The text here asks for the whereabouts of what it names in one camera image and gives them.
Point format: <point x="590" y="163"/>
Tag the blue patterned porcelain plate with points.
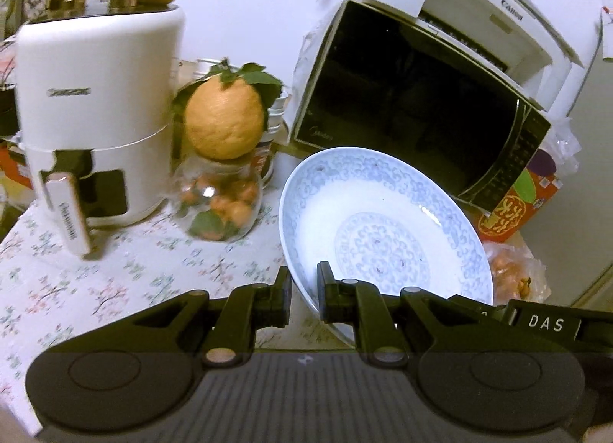
<point x="383" y="213"/>

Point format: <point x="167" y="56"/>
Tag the white air fryer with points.
<point x="96" y="88"/>

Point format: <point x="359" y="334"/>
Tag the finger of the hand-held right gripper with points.
<point x="486" y="308"/>

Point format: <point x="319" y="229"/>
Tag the red printed cup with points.
<point x="265" y="160"/>

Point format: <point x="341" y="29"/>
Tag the floral tablecloth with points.
<point x="119" y="275"/>

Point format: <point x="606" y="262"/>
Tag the black microwave oven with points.
<point x="407" y="98"/>

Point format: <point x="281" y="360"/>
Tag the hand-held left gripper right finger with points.
<point x="330" y="301"/>

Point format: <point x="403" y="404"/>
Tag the glass jar of kumquats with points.
<point x="220" y="198"/>

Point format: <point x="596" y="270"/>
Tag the red gift box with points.
<point x="531" y="194"/>

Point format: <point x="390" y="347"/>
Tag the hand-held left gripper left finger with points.
<point x="275" y="301"/>

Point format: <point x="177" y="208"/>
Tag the yellow citrus fruit with leaves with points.
<point x="222" y="117"/>

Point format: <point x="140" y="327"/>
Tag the clear plastic bag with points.
<point x="570" y="146"/>

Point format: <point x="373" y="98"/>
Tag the plastic bag of snacks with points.
<point x="510" y="265"/>

